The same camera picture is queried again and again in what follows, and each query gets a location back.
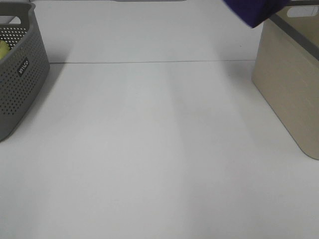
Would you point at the purple towel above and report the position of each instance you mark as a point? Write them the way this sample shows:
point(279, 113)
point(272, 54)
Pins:
point(254, 12)

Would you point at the beige plastic basket grey rim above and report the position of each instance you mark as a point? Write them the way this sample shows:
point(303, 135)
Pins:
point(286, 71)

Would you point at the grey perforated plastic basket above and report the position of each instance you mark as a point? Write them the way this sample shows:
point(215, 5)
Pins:
point(24, 69)

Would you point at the yellow-green cloth in basket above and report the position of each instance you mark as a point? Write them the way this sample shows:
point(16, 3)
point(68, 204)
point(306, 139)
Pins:
point(4, 49)

